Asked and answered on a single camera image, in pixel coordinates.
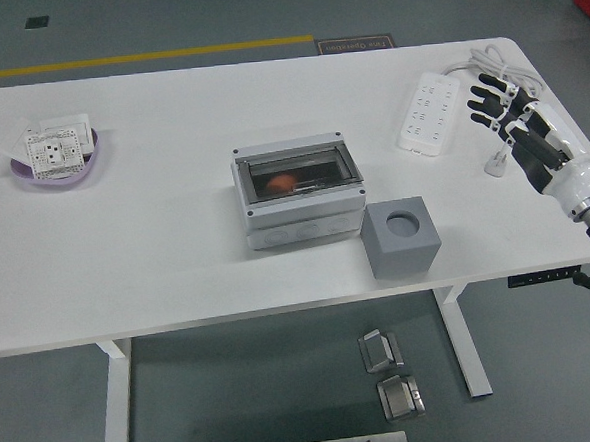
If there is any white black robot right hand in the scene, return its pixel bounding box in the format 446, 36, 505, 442
464, 65, 590, 224

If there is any transparent hinged box lid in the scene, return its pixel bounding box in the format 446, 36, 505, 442
235, 143, 365, 206

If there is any orange cylinder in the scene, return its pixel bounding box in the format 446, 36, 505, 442
265, 172, 297, 195

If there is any grey cube with round hole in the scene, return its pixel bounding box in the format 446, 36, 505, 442
358, 195, 447, 283

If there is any black table control panel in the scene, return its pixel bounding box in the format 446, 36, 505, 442
506, 265, 583, 289

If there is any white power strip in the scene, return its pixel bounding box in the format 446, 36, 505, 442
391, 69, 465, 159

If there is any white table leg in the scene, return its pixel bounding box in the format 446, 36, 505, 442
431, 283, 494, 401
94, 336, 140, 442

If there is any dark floor sign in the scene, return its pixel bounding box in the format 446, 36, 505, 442
313, 35, 397, 57

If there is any purple shallow bowl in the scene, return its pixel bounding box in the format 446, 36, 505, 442
7, 126, 105, 192

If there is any white tilted cover plate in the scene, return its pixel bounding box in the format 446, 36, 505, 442
0, 120, 43, 165

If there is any white power cord with plug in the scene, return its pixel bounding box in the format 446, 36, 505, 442
437, 41, 552, 181

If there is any metal floor bracket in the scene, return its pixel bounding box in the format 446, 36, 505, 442
375, 371, 429, 424
357, 327, 406, 375

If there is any grey electrical enclosure box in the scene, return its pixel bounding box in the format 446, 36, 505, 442
228, 129, 370, 254

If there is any white blank switch plate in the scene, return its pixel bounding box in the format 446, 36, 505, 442
37, 112, 97, 157

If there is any white wall socket panel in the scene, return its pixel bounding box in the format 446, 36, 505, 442
22, 128, 86, 181

